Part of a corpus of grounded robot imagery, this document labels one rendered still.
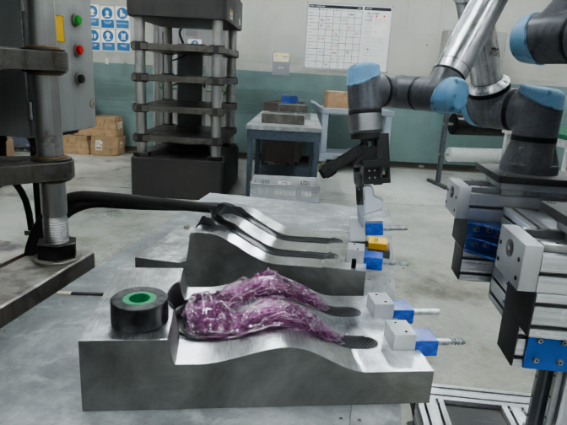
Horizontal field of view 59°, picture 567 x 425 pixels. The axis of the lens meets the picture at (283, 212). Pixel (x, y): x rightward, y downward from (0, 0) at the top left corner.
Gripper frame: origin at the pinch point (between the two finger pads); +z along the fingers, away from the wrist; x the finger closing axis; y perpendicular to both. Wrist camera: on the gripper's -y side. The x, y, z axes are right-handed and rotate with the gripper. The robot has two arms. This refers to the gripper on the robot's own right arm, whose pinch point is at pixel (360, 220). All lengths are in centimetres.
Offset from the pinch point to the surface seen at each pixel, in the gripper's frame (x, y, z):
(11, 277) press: -20, -78, 8
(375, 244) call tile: 18.7, 2.7, 9.2
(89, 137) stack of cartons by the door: 553, -407, -63
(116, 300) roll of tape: -55, -32, 3
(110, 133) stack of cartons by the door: 550, -373, -67
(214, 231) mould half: -16.7, -29.9, -0.9
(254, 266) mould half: -17.2, -21.6, 6.6
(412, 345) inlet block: -39.3, 9.0, 15.0
